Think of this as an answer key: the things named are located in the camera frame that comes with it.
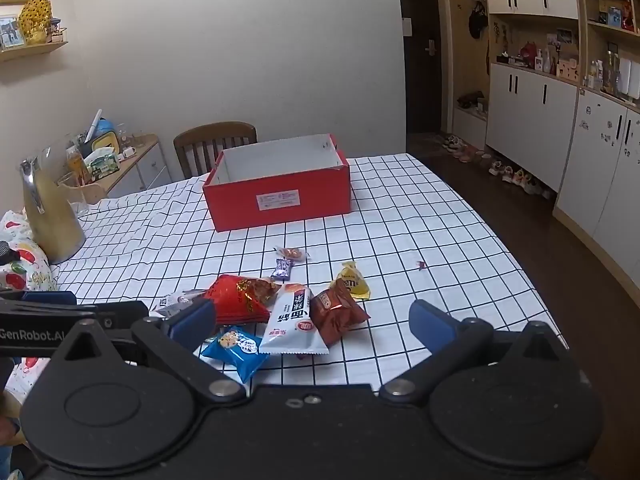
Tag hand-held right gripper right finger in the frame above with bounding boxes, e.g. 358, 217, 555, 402
380, 299, 576, 403

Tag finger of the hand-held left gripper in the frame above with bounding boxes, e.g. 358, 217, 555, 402
0, 289, 78, 306
75, 301, 150, 333

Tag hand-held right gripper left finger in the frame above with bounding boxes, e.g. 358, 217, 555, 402
62, 298, 246, 403

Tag clear muffin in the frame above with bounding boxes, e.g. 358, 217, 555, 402
150, 289, 211, 318

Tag red snack bag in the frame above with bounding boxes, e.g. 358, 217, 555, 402
205, 274, 283, 326

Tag blue cookie packet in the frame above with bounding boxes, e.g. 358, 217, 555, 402
200, 325, 271, 383

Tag yellow triangular candy bag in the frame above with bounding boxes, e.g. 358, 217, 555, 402
335, 261, 372, 302

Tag brown snack packet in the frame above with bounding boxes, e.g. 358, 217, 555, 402
309, 278, 372, 347

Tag white snack packet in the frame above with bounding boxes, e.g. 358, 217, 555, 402
258, 282, 331, 356

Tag red cardboard box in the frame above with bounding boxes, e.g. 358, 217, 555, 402
202, 133, 352, 233

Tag white printed cloth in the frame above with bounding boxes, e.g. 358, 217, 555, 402
0, 210, 58, 292

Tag black white checked tablecloth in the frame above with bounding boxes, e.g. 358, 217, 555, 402
50, 154, 571, 396

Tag clear glass cup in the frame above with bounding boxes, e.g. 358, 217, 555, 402
56, 172, 92, 218

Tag green white tissue box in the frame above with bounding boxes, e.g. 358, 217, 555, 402
84, 152, 122, 181

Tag white wood-topped side cabinet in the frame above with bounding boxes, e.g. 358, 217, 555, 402
75, 134, 166, 200

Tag yellow desk holder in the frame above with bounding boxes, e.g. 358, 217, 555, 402
80, 130, 121, 158

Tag row of shoes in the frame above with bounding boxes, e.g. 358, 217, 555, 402
434, 132, 556, 200

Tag brown wooden chair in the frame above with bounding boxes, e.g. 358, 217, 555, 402
173, 121, 258, 181

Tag white stick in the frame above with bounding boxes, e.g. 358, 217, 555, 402
84, 109, 103, 143

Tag white lower cabinet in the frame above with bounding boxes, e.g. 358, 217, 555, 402
485, 62, 581, 193

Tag white stickered cabinet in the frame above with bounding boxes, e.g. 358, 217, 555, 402
552, 90, 640, 271

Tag dark shoes on shelf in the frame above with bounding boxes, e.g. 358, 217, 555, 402
457, 91, 488, 111

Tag dark door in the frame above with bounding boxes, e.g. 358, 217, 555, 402
395, 0, 443, 136

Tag yellow sunflower ornament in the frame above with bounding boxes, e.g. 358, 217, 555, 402
19, 0, 53, 45

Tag patterned storage box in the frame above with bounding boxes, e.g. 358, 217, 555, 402
556, 58, 581, 84

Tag group of bottles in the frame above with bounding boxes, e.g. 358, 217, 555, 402
587, 50, 625, 97

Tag black hanging bag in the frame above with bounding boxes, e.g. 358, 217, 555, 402
468, 1, 489, 40

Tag wooden open shelf unit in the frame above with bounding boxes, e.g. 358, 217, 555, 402
575, 0, 640, 106

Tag wooden wall shelf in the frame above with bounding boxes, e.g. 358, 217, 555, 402
0, 40, 68, 63

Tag small photo frame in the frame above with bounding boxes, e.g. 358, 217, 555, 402
0, 16, 25, 51

